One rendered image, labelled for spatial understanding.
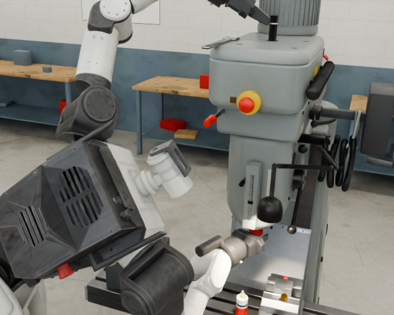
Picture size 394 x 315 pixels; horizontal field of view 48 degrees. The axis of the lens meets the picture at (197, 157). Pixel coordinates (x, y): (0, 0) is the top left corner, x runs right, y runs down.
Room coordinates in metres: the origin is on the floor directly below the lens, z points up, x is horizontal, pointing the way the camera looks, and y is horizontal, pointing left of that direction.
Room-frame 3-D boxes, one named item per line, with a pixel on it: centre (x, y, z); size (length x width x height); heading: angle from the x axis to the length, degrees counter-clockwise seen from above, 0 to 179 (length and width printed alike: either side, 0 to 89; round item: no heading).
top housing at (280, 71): (1.32, -0.21, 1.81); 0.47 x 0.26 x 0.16; 160
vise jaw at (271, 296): (1.22, -0.29, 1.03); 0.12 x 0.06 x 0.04; 72
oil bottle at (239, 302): (1.26, -0.17, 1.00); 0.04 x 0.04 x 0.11
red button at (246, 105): (1.07, -0.12, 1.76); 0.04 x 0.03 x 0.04; 70
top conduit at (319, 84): (1.29, -0.36, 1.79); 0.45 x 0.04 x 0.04; 160
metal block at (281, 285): (1.27, -0.31, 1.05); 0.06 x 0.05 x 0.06; 72
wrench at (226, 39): (1.20, -0.05, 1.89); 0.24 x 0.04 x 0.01; 160
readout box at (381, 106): (1.48, -0.62, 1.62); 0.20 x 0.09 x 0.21; 160
